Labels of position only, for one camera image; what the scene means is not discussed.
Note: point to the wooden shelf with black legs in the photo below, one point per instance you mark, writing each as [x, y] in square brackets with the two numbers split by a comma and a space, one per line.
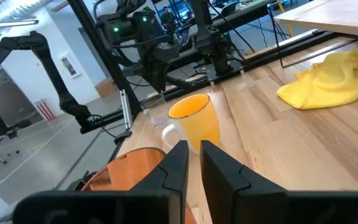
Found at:
[331, 15]

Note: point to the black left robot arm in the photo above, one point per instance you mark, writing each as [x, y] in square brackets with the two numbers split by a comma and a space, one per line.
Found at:
[129, 29]

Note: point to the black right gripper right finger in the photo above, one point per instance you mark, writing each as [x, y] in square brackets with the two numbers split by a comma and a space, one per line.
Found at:
[228, 193]

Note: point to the clear glass cup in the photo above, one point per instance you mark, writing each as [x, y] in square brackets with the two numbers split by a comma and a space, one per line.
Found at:
[154, 112]

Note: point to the long ceiling light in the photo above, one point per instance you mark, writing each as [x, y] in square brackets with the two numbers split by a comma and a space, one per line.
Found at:
[11, 23]

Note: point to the orange faceted plastic tumbler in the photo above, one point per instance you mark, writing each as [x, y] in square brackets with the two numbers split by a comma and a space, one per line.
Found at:
[126, 169]

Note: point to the yellow microfibre cloth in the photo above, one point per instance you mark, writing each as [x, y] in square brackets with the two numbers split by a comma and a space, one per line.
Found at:
[328, 84]

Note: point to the black aluminium rig frame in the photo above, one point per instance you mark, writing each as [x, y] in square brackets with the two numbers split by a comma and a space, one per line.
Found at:
[120, 81]

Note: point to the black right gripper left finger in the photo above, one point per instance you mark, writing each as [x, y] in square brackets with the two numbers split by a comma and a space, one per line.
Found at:
[172, 174]

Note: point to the silver aluminium bar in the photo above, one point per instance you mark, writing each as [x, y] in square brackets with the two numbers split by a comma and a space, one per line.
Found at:
[126, 109]

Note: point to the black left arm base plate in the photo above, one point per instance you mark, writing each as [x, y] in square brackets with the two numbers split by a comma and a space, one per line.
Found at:
[210, 74]

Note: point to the brown cardboard box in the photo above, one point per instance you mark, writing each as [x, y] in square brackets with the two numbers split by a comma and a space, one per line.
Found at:
[106, 87]

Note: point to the person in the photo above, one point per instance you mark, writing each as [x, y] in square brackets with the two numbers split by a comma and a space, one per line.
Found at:
[167, 18]

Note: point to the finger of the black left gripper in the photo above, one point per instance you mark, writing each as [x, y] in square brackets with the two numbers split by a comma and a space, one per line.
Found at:
[164, 76]
[154, 77]

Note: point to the white wall extinguisher cabinet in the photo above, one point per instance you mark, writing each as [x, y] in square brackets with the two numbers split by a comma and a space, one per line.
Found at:
[70, 66]

